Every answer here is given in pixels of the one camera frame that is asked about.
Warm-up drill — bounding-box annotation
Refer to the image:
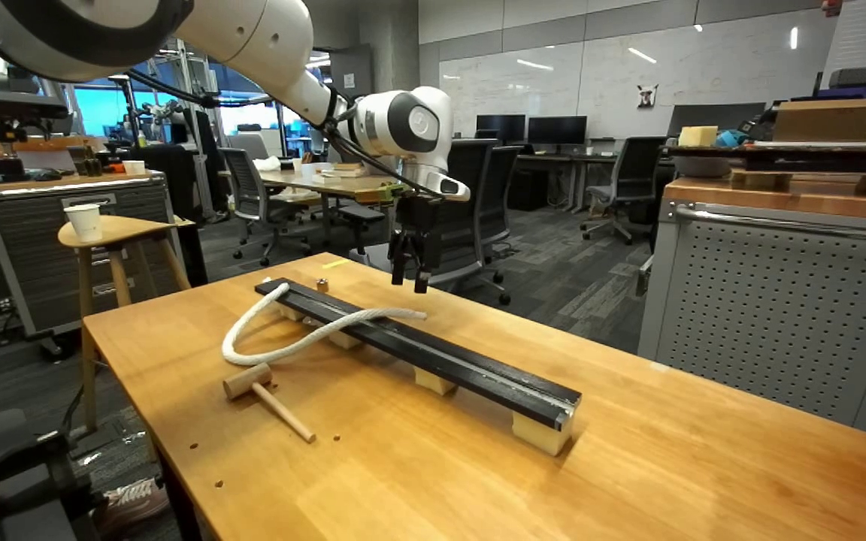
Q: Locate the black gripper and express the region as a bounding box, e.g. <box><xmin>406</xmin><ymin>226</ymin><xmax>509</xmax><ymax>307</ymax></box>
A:
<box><xmin>389</xmin><ymin>191</ymin><xmax>440</xmax><ymax>298</ymax></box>

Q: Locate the brown wooden box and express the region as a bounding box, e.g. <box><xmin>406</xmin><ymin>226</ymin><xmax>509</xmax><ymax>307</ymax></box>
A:
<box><xmin>772</xmin><ymin>95</ymin><xmax>866</xmax><ymax>143</ymax></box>

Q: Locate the small wooden mallet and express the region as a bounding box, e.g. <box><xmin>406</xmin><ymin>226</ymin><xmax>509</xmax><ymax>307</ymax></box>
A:
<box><xmin>218</xmin><ymin>362</ymin><xmax>318</xmax><ymax>444</ymax></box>

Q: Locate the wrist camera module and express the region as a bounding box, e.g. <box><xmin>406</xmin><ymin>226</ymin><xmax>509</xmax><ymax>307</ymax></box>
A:
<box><xmin>422</xmin><ymin>168</ymin><xmax>476</xmax><ymax>204</ymax></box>

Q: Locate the long black slotted rail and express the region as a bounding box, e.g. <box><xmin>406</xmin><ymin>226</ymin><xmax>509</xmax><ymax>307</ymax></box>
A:
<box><xmin>254</xmin><ymin>278</ymin><xmax>582</xmax><ymax>434</ymax></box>

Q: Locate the grey drawer cabinet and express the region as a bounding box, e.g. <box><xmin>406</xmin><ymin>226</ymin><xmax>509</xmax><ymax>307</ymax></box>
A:
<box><xmin>0</xmin><ymin>168</ymin><xmax>183</xmax><ymax>341</ymax></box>

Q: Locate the wooden stool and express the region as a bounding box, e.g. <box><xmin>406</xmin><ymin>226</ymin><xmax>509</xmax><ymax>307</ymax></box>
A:
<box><xmin>53</xmin><ymin>212</ymin><xmax>197</xmax><ymax>434</ymax></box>

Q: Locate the wooden meeting table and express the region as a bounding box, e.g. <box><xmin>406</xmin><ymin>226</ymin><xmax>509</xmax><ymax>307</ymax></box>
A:
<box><xmin>255</xmin><ymin>162</ymin><xmax>404</xmax><ymax>236</ymax></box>

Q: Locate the black office chair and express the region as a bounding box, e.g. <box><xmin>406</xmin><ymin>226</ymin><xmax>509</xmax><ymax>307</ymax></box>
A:
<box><xmin>580</xmin><ymin>134</ymin><xmax>666</xmax><ymax>247</ymax></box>
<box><xmin>429</xmin><ymin>134</ymin><xmax>530</xmax><ymax>309</ymax></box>

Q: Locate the pale foam block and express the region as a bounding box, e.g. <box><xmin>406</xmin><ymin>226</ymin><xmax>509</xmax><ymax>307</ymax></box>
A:
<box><xmin>676</xmin><ymin>122</ymin><xmax>721</xmax><ymax>151</ymax></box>

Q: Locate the office desk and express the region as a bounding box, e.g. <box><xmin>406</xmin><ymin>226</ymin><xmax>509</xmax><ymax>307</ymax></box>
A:
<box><xmin>509</xmin><ymin>147</ymin><xmax>625</xmax><ymax>215</ymax></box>

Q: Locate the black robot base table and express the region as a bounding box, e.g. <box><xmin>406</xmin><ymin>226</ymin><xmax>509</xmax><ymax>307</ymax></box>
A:
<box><xmin>0</xmin><ymin>429</ymin><xmax>91</xmax><ymax>541</ymax></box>

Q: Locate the white paper cup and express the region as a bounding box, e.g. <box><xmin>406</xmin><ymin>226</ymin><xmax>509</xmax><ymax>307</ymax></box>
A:
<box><xmin>64</xmin><ymin>202</ymin><xmax>106</xmax><ymax>243</ymax></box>

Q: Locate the white rope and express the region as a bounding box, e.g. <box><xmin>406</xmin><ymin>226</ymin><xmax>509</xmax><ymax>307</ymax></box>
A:
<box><xmin>218</xmin><ymin>279</ymin><xmax>429</xmax><ymax>369</ymax></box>

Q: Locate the grey office chair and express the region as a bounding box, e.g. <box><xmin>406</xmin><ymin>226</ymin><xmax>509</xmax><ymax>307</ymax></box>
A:
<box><xmin>214</xmin><ymin>143</ymin><xmax>302</xmax><ymax>266</ymax></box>

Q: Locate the blue handheld tool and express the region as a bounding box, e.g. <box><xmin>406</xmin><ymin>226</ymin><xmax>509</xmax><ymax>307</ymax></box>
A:
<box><xmin>716</xmin><ymin>107</ymin><xmax>780</xmax><ymax>151</ymax></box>

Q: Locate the grey perforated tool cabinet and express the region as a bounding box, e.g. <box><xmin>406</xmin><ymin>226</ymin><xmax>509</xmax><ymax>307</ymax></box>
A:
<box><xmin>636</xmin><ymin>177</ymin><xmax>866</xmax><ymax>441</ymax></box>

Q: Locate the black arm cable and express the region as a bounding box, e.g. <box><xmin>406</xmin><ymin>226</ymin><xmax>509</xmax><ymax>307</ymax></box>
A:
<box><xmin>317</xmin><ymin>94</ymin><xmax>446</xmax><ymax>204</ymax></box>

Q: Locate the black computer monitor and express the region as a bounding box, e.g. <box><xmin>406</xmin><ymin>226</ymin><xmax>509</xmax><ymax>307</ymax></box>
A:
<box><xmin>471</xmin><ymin>111</ymin><xmax>530</xmax><ymax>147</ymax></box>
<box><xmin>663</xmin><ymin>100</ymin><xmax>770</xmax><ymax>143</ymax></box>
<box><xmin>526</xmin><ymin>113</ymin><xmax>589</xmax><ymax>151</ymax></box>

